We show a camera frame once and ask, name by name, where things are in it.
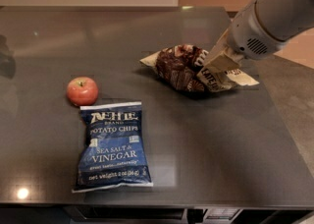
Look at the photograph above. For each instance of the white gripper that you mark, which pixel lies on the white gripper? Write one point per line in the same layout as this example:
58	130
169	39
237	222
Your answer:
247	34

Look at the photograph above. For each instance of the brown chip bag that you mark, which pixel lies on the brown chip bag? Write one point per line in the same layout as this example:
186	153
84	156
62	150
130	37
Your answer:
181	67

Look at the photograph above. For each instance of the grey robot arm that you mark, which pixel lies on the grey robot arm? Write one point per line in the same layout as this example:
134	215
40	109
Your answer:
285	19

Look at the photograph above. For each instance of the blue potato chip bag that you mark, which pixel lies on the blue potato chip bag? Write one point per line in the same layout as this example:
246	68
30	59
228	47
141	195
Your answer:
114	155

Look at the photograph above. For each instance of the red apple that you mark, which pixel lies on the red apple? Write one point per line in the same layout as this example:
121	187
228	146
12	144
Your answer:
82	91

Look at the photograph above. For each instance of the dark appliance under table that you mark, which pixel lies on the dark appliance under table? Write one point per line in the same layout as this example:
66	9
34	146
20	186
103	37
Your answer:
209	215

